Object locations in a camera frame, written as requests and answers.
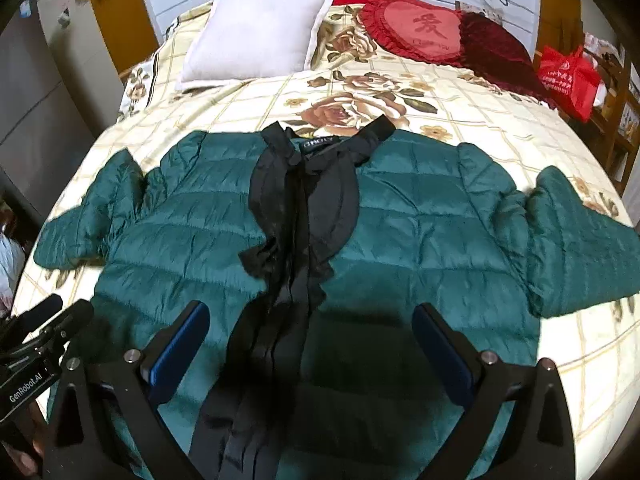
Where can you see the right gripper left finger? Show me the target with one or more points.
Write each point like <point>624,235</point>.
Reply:
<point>102,411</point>

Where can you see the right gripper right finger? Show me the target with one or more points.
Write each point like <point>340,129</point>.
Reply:
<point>538,441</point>

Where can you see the green quilted down jacket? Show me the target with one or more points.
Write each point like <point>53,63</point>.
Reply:
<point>311,257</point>

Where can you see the wooden chair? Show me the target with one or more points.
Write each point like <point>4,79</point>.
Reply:
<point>612,131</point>

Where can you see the red shopping bag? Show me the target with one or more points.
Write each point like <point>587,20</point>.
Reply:
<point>571,81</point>

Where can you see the white square pillow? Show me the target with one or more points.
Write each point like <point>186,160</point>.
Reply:
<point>248,39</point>

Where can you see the dark red velvet cushion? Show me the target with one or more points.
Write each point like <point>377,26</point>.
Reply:
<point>493,53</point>

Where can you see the floral checked bed sheet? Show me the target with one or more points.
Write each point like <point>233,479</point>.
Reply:
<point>596,348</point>

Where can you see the red heart-shaped cushion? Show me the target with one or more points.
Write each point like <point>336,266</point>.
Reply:
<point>414,29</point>

